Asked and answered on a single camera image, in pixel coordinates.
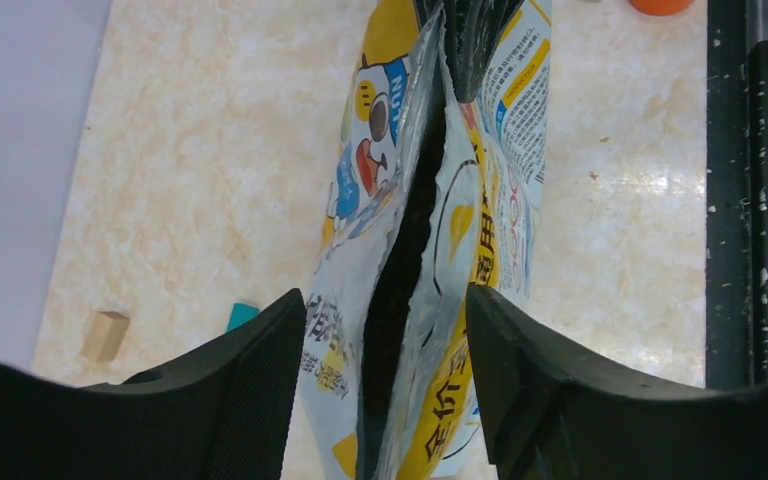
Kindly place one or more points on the orange plastic piece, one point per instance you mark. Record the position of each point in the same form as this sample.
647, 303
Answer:
661, 7

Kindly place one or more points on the wooden block right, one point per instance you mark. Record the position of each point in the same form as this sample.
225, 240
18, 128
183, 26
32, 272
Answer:
105, 336

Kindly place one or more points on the pet food bag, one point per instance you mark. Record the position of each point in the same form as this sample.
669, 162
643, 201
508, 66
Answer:
438, 186

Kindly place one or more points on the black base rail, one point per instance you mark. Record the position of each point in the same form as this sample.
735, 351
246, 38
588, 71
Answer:
736, 346

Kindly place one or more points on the teal block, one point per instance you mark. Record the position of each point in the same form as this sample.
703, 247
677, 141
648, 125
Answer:
240, 314

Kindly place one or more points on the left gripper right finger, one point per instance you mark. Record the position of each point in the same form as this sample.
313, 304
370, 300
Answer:
552, 408

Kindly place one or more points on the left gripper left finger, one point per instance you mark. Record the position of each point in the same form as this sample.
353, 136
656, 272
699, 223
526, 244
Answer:
220, 411

